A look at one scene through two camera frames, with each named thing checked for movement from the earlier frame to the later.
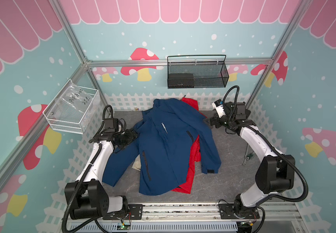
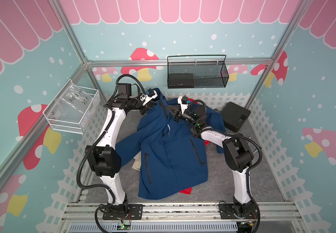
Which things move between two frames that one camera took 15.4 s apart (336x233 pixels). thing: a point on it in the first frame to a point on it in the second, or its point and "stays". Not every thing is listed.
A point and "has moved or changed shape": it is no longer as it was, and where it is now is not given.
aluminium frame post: [64, 21] stays
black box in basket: [180, 80] stays
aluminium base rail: [197, 218] stays
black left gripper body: [125, 139] to [142, 108]
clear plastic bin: [72, 108] stays
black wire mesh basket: [196, 71] stays
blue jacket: [164, 149] has moved or changed shape
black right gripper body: [224, 121] to [188, 117]
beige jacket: [137, 164] stays
